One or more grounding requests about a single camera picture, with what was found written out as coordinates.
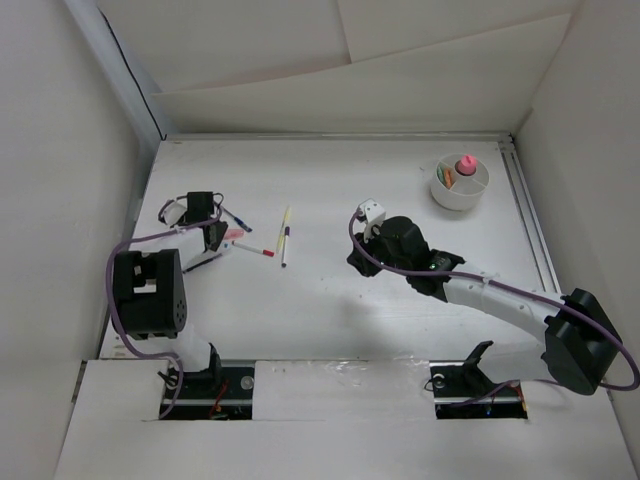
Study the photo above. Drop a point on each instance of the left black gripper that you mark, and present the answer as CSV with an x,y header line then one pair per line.
x,y
220,231

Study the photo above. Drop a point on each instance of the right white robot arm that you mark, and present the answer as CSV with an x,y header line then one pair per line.
x,y
574,342

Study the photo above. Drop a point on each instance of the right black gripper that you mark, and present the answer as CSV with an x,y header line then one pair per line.
x,y
362,269

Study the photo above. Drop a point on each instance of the blue grip ballpoint pen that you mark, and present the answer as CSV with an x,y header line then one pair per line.
x,y
239,222

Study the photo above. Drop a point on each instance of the dark slim pen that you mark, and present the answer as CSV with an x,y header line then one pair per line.
x,y
195,261

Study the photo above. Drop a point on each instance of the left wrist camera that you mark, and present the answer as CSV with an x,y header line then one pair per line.
x,y
172,213

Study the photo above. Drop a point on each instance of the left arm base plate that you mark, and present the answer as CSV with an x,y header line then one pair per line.
x,y
231,400

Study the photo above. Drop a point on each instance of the purple capped white pen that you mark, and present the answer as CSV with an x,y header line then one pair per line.
x,y
284,249

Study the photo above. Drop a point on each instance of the white round divided container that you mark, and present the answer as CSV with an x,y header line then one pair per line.
x,y
466,191

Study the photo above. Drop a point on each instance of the red capped white pen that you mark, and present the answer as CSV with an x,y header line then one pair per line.
x,y
252,249

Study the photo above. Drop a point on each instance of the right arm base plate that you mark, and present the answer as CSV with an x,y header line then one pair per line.
x,y
465,393

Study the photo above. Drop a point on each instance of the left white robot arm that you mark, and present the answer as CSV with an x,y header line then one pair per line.
x,y
149,292

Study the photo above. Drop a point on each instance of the yellow highlighter pen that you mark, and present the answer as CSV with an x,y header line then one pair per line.
x,y
284,224

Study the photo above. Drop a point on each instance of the pink capped glue bottle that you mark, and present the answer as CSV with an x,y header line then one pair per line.
x,y
466,165

